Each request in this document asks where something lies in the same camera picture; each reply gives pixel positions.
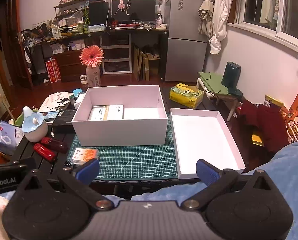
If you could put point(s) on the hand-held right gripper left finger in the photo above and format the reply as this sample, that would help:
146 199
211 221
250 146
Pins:
89 171

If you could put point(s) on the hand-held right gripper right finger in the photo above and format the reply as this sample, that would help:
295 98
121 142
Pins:
206 172

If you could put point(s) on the orange medicine box clear case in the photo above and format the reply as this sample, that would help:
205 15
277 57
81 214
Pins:
85 155

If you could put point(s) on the small black clip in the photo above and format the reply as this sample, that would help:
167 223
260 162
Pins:
69 164

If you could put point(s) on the white box lid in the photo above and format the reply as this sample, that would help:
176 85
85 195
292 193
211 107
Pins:
204 140

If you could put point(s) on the white cardboard box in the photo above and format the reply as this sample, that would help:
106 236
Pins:
121 132

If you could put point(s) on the blue plastic pouch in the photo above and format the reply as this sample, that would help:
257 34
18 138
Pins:
7 137

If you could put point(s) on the red bottle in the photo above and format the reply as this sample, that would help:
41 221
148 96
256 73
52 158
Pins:
44 152
54 143

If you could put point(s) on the green cutting mat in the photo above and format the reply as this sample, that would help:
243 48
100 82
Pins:
134 160

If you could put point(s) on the black product box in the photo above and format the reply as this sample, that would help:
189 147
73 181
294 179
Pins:
62 120

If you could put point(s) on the yellow striped white medicine box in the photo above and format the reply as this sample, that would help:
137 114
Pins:
97 113

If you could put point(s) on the blue landscape booklet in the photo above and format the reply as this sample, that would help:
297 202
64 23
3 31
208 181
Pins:
50 115

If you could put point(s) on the small green capped bottle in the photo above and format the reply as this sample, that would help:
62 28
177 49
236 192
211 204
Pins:
72 100

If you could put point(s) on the dark red cloth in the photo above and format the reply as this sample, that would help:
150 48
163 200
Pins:
266 125

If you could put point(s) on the ink painting paper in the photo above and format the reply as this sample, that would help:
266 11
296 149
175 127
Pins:
52 101

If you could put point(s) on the small blue box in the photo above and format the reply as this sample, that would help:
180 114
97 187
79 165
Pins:
77 92

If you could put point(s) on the yellow tissue pack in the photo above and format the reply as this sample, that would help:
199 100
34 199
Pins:
186 95

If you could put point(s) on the small green folding table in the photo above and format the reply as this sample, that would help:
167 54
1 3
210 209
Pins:
211 82

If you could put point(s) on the small white cup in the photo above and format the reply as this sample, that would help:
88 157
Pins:
83 78

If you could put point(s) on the pink label drink bottle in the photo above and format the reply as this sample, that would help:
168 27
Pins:
93 77

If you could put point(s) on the yellow black snack bag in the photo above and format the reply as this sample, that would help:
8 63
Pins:
273 101

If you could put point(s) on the red sign boards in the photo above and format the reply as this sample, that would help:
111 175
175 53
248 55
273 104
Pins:
53 70

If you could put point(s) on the brown wooden drawer cabinet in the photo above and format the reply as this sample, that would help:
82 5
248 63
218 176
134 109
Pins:
69 65

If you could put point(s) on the pink gerbera flower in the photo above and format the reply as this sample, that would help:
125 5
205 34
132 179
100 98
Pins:
91 56

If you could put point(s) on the brown paper bags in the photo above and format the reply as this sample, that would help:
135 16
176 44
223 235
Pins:
144 65

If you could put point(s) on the white drawer unit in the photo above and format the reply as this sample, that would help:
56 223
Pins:
116 52

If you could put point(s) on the brown wooden wardrobe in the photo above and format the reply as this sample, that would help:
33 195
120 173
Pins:
3 42

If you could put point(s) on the blue wipes pack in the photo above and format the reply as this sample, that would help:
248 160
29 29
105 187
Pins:
96 28

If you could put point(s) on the grey refrigerator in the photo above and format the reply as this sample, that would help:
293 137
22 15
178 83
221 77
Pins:
186 30

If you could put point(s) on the green white cup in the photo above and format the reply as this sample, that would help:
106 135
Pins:
80 27

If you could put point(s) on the beige hanging garment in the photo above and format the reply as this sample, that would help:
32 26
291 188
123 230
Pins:
205 17

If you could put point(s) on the white hanging garment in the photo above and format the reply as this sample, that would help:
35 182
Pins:
221 17

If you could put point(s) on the white pump bottle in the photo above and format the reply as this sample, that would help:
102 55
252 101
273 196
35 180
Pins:
159 20

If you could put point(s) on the black cluttered shelf riser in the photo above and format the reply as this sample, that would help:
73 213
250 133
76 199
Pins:
96 10

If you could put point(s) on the black monitor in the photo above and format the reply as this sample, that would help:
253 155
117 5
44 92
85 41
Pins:
139 10

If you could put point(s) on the pink headphones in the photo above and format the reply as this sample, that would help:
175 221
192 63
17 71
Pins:
121 5

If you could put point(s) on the window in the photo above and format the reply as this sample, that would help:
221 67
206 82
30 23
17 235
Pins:
271 2

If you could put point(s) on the black metal frame desk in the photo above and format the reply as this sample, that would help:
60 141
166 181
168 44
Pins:
149 30

